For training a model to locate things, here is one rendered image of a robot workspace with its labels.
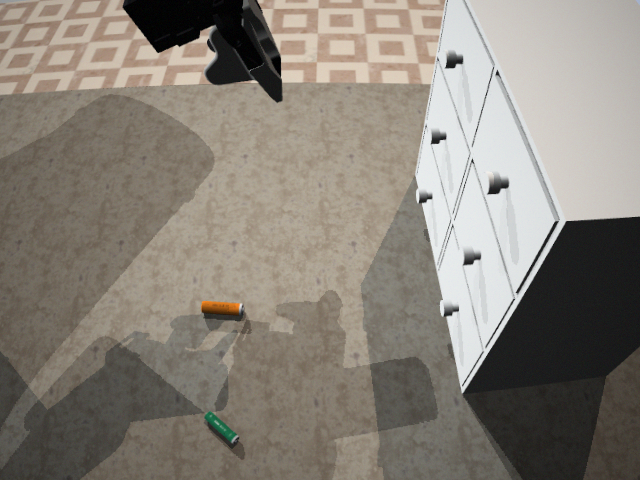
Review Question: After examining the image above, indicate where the grey chest of drawers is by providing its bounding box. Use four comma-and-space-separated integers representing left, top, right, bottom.
415, 0, 640, 394

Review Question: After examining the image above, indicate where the green battery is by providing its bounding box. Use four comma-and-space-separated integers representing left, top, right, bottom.
204, 411, 240, 444

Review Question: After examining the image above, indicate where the orange battery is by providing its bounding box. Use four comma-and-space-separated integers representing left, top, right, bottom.
201, 301, 244, 316

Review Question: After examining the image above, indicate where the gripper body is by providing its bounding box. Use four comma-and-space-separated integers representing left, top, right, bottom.
123, 0, 217, 53

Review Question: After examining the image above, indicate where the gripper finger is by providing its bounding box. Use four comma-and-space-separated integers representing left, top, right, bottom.
204, 0, 282, 103
241, 0, 281, 76

